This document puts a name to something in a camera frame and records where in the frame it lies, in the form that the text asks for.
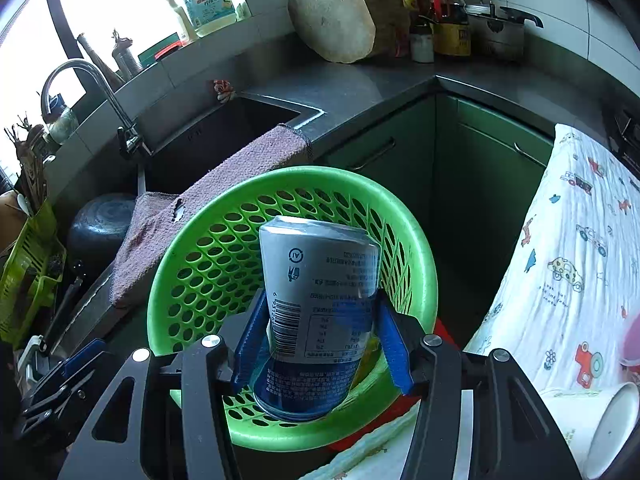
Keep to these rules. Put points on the green plastic basket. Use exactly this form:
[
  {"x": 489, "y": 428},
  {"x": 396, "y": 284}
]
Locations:
[{"x": 200, "y": 270}]

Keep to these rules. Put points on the large detergent bottle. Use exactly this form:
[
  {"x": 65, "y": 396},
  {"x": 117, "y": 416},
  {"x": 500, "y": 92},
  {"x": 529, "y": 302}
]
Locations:
[{"x": 207, "y": 7}]

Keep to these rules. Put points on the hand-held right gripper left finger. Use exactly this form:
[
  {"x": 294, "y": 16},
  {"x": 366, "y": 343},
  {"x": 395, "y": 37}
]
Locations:
[{"x": 250, "y": 340}]

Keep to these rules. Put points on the utensil holder with chopsticks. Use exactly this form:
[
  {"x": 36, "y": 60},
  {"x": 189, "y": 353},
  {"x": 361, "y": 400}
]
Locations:
[{"x": 30, "y": 170}]

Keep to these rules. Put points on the green dish rack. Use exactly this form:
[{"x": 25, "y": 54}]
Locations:
[{"x": 30, "y": 280}]

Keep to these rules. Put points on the white paper cup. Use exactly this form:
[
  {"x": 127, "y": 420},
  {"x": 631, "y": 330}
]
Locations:
[{"x": 590, "y": 425}]

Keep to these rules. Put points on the steel cup with brushes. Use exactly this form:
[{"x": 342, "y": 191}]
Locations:
[{"x": 127, "y": 57}]

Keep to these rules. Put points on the grey pink towel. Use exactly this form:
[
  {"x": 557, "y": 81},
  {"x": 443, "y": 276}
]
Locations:
[{"x": 225, "y": 175}]

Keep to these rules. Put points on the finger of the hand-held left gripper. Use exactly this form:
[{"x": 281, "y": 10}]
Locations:
[
  {"x": 65, "y": 400},
  {"x": 85, "y": 357}
]

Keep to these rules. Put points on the dark wok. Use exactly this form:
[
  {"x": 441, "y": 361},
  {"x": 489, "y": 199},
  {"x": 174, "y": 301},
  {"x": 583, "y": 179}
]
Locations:
[{"x": 100, "y": 225}]

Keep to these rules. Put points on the yellow tin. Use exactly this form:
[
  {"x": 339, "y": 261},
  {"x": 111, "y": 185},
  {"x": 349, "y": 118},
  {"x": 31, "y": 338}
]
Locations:
[{"x": 452, "y": 37}]

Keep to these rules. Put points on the glass jar blue lid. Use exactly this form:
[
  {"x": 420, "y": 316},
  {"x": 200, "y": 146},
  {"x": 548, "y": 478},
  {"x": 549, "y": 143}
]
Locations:
[{"x": 62, "y": 122}]

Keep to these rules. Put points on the round wooden chopping block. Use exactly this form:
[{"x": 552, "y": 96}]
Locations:
[{"x": 330, "y": 20}]

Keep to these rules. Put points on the steel faucet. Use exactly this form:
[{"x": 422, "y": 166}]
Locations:
[{"x": 107, "y": 92}]

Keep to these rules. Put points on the red paper cup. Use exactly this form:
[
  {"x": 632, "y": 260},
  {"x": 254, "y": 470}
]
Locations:
[{"x": 632, "y": 347}]

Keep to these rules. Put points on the black gas stove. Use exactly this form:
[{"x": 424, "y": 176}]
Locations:
[{"x": 627, "y": 130}]

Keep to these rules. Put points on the red white scrubber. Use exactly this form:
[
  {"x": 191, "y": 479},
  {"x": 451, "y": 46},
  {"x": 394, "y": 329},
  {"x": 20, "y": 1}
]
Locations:
[{"x": 223, "y": 90}]

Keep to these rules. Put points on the window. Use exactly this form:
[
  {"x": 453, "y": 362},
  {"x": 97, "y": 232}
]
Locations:
[{"x": 100, "y": 5}]

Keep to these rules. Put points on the white dish soap bottle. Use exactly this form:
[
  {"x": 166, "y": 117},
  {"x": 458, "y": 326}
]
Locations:
[{"x": 180, "y": 20}]

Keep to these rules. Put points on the blue silver drink can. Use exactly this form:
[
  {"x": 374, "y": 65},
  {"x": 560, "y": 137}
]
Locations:
[{"x": 315, "y": 300}]

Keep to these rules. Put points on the printed white table cloth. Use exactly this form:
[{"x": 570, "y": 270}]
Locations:
[{"x": 575, "y": 260}]

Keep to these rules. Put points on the steel sink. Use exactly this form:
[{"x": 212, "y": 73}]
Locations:
[{"x": 215, "y": 130}]

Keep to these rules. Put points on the small white jar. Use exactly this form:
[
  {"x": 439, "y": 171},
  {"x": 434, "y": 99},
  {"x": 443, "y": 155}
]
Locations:
[{"x": 422, "y": 45}]

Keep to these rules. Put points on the green base cabinets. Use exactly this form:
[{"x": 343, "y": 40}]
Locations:
[{"x": 475, "y": 185}]

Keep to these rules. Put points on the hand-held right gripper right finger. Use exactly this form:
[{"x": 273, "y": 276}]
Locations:
[{"x": 395, "y": 345}]

